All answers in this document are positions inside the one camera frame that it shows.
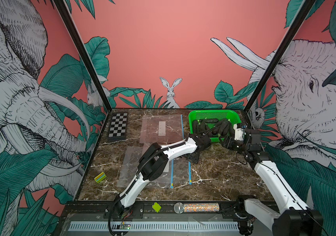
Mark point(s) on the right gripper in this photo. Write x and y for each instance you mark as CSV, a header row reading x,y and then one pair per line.
x,y
230,139

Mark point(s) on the dark purple eggplant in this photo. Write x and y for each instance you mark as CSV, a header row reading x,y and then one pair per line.
x,y
221,127

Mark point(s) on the clear zip-top bag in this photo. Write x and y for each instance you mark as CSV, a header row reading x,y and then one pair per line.
x,y
175,174
162,129
130,165

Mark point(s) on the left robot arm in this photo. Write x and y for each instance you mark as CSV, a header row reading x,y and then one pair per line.
x,y
155,159

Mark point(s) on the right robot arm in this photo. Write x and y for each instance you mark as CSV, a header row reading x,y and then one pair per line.
x,y
295,217

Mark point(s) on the green plastic basket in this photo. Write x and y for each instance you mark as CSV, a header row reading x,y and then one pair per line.
x,y
207,129

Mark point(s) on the sprinkle-filled cylinder tube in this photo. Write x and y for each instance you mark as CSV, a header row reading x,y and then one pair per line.
x,y
196,207

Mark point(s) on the lime green sticky note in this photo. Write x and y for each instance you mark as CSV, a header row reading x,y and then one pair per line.
x,y
157,208

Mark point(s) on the black white checkerboard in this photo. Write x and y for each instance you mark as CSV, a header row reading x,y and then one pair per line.
x,y
118,127

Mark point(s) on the small green striped block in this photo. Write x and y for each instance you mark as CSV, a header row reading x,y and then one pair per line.
x,y
102,176

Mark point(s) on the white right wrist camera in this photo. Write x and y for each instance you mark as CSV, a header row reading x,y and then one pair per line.
x,y
239,134

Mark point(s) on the white perforated rail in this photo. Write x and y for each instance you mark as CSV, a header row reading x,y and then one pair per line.
x,y
151,226

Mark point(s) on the right black frame post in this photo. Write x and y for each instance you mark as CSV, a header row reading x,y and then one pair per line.
x,y
299,18

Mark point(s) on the black frame post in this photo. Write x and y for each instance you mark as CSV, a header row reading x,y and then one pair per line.
x,y
299,18
75,36

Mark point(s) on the left black frame post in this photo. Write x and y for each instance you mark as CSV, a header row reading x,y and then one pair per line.
x,y
75,36

